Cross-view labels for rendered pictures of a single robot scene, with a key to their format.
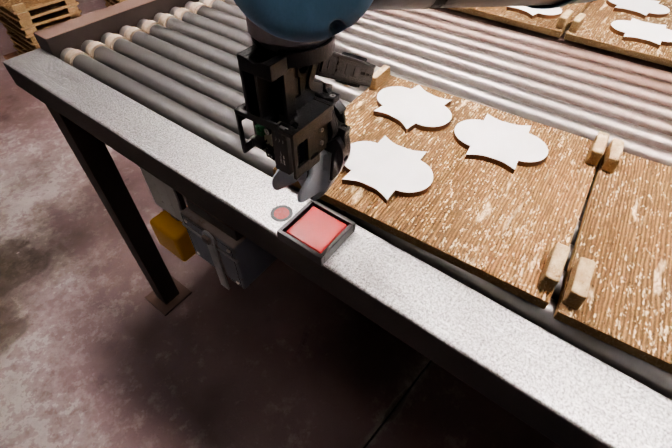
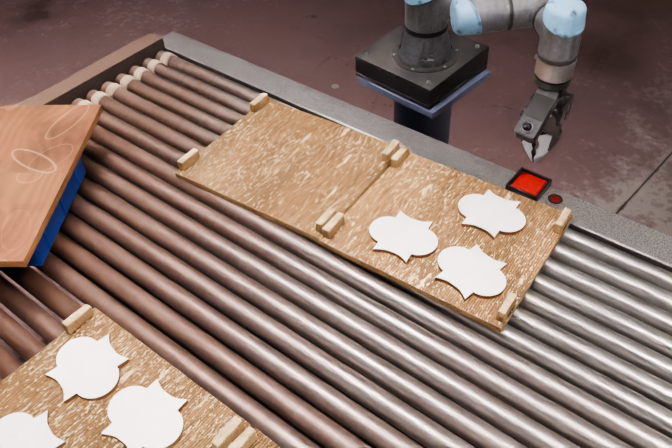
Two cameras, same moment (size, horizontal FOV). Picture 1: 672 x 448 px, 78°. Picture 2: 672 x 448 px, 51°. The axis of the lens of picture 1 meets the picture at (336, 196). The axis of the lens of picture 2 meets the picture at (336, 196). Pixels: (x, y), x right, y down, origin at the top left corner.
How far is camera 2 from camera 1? 1.69 m
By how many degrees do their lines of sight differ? 92
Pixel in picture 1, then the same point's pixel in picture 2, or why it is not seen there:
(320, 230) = (526, 181)
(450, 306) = (450, 158)
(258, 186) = (579, 216)
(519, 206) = (403, 193)
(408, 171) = (475, 207)
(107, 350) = not seen: outside the picture
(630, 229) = (343, 181)
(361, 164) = (509, 212)
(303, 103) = not seen: hidden behind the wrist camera
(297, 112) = not seen: hidden behind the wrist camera
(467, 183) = (433, 206)
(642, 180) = (312, 211)
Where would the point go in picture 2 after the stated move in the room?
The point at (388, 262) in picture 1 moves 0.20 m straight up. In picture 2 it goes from (483, 175) to (492, 103)
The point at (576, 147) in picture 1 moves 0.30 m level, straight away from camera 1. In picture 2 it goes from (343, 236) to (245, 332)
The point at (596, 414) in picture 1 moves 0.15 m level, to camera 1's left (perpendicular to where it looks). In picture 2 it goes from (397, 129) to (457, 127)
